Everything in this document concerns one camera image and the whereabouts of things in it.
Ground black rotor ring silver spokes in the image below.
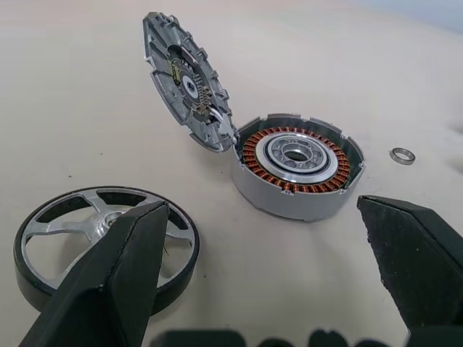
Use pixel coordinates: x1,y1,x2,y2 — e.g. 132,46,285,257
13,185,201,316

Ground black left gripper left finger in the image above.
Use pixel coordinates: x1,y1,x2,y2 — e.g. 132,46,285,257
16,200,170,347

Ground grey round metal disc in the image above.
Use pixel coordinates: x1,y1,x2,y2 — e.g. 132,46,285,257
142,11,238,155

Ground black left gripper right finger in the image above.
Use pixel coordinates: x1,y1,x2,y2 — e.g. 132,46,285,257
356,194,463,337

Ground grey motor stator housing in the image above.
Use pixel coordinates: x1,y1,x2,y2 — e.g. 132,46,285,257
230,112,366,222

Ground small steel bearing ring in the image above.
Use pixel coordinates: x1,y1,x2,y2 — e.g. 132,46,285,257
389,146,416,166

